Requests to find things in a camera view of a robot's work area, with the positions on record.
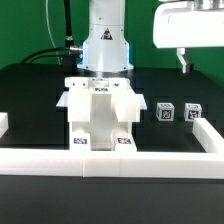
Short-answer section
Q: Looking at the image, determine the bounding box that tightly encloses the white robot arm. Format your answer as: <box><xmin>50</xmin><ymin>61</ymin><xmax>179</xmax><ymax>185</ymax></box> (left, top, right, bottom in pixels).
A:
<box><xmin>78</xmin><ymin>0</ymin><xmax>224</xmax><ymax>73</ymax></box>

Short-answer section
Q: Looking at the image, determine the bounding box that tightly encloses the white part at left edge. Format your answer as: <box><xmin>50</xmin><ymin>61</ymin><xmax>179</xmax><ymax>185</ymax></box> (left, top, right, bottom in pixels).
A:
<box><xmin>0</xmin><ymin>112</ymin><xmax>8</xmax><ymax>138</ymax></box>

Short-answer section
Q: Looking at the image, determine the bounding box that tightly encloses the white chair back frame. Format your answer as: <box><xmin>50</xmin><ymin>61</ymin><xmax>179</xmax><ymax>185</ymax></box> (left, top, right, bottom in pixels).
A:
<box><xmin>65</xmin><ymin>77</ymin><xmax>140</xmax><ymax>122</ymax></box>

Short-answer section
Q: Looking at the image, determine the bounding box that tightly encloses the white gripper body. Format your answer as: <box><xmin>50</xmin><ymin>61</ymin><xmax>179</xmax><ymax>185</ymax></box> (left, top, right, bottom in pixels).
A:
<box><xmin>153</xmin><ymin>1</ymin><xmax>224</xmax><ymax>48</ymax></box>

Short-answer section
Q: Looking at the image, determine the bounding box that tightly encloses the white chair seat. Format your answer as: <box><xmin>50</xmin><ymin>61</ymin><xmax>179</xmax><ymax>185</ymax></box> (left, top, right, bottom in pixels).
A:
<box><xmin>69</xmin><ymin>94</ymin><xmax>133</xmax><ymax>152</ymax></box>

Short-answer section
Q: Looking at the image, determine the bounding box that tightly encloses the white marker sheet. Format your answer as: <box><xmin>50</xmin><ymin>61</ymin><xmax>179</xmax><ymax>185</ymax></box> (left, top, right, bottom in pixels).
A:
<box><xmin>56</xmin><ymin>91</ymin><xmax>147</xmax><ymax>110</ymax></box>

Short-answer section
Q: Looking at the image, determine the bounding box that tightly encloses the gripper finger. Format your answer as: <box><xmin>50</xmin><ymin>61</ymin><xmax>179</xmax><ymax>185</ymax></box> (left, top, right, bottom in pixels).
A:
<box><xmin>176</xmin><ymin>48</ymin><xmax>193</xmax><ymax>74</ymax></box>

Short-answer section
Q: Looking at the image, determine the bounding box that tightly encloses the black cable bundle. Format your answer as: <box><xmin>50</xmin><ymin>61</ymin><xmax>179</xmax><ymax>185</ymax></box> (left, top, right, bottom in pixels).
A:
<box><xmin>20</xmin><ymin>0</ymin><xmax>84</xmax><ymax>65</ymax></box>

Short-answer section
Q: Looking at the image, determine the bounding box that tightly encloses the thin white cable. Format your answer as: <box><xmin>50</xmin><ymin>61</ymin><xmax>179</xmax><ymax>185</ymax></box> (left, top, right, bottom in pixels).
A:
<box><xmin>45</xmin><ymin>0</ymin><xmax>63</xmax><ymax>64</ymax></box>

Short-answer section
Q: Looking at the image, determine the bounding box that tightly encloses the white U-shaped fence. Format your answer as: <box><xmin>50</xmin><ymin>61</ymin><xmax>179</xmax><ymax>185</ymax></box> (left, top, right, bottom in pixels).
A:
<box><xmin>0</xmin><ymin>118</ymin><xmax>224</xmax><ymax>179</ymax></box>

